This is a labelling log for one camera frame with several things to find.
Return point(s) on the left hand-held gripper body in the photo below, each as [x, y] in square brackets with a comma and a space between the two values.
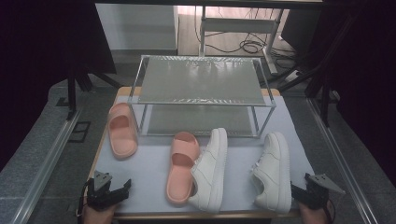
[101, 194]

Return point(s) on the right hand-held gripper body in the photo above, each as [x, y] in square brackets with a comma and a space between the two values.
[317, 194]

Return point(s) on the white sneaker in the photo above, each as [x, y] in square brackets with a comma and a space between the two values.
[208, 174]
[275, 174]

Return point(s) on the pink slipper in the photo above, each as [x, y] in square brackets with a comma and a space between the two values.
[122, 141]
[179, 183]

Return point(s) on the metal shoe rack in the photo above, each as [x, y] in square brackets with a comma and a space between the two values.
[202, 81]

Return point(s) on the person's left hand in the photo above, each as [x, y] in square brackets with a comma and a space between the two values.
[98, 217]

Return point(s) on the person's right hand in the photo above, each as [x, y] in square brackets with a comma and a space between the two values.
[314, 217]

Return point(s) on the pale grey table mat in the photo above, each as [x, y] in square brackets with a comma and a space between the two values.
[149, 168]

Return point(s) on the black metal stand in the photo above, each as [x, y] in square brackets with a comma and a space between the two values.
[325, 93]

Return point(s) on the white power strip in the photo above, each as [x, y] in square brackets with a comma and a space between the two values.
[292, 76]

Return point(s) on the black tripod stand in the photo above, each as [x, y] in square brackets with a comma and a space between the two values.
[72, 90]

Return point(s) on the white cabinet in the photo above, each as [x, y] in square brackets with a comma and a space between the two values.
[137, 26]

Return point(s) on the aluminium floor rail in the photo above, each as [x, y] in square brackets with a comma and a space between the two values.
[46, 165]
[342, 161]

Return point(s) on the black square floor frame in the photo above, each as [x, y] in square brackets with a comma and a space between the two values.
[72, 137]

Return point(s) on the white desk frame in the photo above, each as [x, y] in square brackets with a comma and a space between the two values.
[238, 25]

